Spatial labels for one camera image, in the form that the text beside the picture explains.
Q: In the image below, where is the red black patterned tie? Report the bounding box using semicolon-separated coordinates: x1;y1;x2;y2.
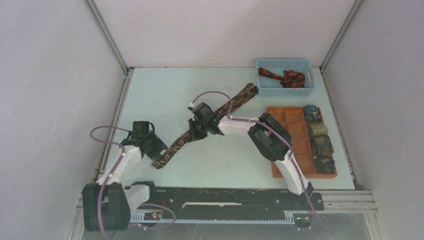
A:
258;67;306;88

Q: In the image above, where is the dark camo rolled tie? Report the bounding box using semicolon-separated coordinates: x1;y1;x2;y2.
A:
312;154;336;174

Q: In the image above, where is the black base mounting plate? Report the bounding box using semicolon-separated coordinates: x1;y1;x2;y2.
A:
151;187;325;220

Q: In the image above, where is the wooden compartment tray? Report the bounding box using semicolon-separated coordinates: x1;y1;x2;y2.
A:
266;106;338;179

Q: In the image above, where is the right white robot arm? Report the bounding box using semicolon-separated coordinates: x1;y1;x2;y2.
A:
188;103;314;209

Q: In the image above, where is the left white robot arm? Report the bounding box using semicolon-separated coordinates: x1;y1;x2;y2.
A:
82;121;168;232

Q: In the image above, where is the green camo rolled tie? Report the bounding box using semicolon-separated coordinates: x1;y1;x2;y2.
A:
310;135;335;156

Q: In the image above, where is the olive rolled tie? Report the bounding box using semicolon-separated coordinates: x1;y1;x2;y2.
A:
307;123;329;138

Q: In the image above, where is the blue rolled tie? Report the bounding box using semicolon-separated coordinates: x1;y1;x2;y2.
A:
303;104;322;123

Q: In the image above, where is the brown floral tie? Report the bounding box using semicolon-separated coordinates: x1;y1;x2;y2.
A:
151;83;258;170

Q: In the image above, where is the blue plastic basket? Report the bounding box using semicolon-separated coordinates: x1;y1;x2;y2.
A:
255;58;315;97

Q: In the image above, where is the aluminium frame rail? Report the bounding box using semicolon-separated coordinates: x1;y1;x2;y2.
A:
76;188;379;214

